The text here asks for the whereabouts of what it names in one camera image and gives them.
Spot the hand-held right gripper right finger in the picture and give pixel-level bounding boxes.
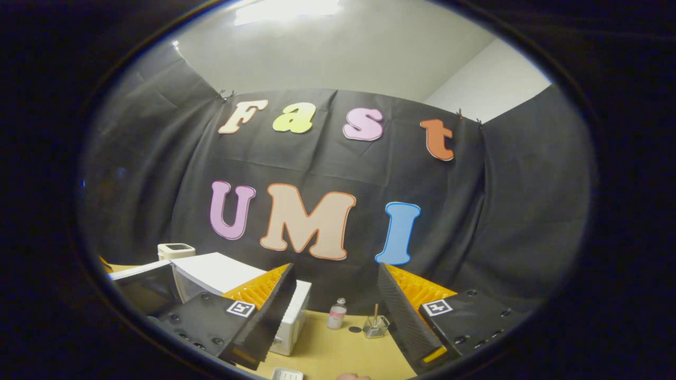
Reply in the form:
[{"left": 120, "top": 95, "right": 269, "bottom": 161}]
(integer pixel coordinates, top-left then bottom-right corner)
[{"left": 377, "top": 262, "right": 524, "bottom": 373}]

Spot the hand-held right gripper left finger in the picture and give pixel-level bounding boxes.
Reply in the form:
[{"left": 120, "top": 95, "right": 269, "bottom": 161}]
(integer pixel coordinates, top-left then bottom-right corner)
[{"left": 147, "top": 262, "right": 297, "bottom": 371}]

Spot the white microwave oven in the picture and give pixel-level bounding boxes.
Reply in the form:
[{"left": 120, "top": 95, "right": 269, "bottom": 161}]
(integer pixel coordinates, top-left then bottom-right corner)
[{"left": 108, "top": 252, "right": 312, "bottom": 357}]

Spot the glass jar with stick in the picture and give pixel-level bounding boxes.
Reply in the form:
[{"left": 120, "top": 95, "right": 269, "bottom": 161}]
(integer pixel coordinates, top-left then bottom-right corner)
[{"left": 363, "top": 303, "right": 390, "bottom": 339}]

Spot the small bottle with pink label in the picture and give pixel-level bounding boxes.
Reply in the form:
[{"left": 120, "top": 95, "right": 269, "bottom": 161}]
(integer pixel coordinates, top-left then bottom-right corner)
[{"left": 326, "top": 297, "right": 348, "bottom": 330}]

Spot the white toaster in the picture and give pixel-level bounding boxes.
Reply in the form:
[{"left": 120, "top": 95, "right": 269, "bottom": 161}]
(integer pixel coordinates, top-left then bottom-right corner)
[{"left": 157, "top": 243, "right": 196, "bottom": 262}]

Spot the black backdrop cloth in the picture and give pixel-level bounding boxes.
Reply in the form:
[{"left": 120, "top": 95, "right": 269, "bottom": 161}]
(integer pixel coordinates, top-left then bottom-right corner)
[{"left": 79, "top": 45, "right": 592, "bottom": 328}]

